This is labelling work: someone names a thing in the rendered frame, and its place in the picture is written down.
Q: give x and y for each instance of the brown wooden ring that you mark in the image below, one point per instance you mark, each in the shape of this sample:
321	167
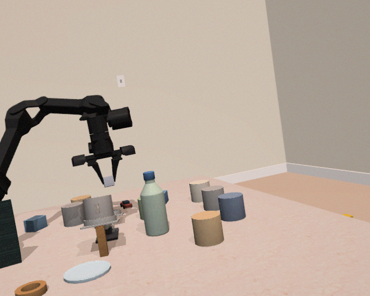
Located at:
35	288

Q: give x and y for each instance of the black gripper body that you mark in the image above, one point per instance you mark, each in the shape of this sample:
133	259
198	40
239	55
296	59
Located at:
101	144

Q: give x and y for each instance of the red toy car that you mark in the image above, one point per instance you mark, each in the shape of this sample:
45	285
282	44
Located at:
126	204

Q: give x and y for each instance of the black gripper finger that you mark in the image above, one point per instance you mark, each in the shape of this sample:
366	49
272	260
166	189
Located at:
115	163
97	169

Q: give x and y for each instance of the brown cylinder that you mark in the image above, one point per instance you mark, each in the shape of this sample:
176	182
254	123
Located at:
207	228
80	198

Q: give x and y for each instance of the light blue block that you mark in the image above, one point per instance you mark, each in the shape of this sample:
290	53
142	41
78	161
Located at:
166	196
35	223

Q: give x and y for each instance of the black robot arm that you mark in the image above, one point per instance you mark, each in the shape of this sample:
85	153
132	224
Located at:
18	122

